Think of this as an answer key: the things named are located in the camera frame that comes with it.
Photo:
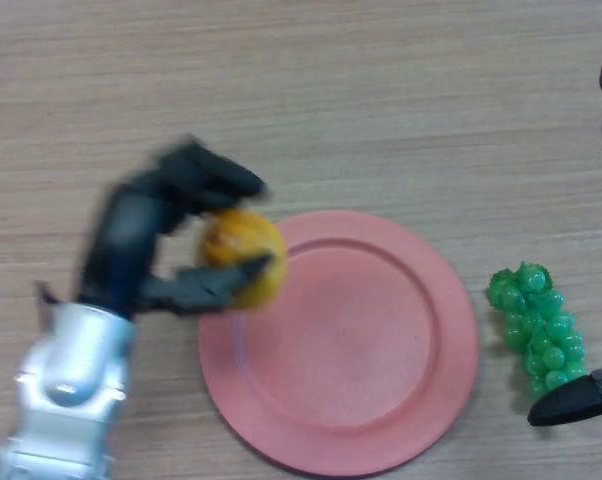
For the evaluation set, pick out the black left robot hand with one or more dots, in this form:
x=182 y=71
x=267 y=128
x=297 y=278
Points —
x=126 y=240

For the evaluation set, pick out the yellow pear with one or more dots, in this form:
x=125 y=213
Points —
x=246 y=250

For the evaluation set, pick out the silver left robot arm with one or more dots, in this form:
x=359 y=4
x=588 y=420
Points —
x=66 y=390

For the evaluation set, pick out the pink round plate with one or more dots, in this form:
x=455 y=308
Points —
x=346 y=345

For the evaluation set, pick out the green grape bunch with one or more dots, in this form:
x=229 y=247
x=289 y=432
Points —
x=536 y=320

